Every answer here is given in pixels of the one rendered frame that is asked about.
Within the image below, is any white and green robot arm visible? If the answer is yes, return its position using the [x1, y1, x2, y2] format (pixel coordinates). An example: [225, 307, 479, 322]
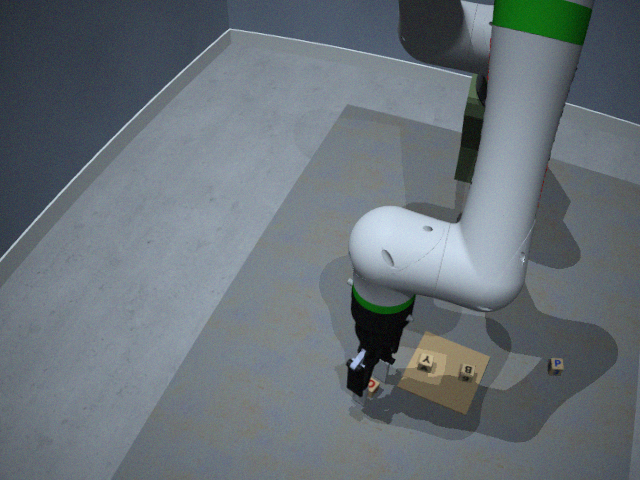
[347, 0, 595, 335]

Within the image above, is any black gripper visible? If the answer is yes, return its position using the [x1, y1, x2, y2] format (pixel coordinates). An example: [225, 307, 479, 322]
[346, 322, 403, 406]

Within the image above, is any tan square mat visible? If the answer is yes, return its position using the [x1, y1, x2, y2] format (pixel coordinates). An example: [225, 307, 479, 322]
[397, 331, 490, 416]

